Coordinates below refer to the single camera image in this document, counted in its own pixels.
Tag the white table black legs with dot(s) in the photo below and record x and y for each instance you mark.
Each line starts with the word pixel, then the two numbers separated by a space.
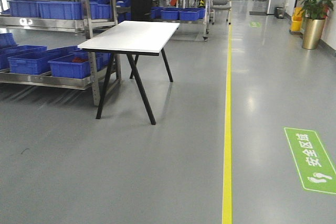
pixel 135 38

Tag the black mesh office chair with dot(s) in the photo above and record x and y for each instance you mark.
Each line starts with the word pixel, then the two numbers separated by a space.
pixel 141 10

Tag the gold pot green plant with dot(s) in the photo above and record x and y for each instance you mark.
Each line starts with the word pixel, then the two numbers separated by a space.
pixel 315 13

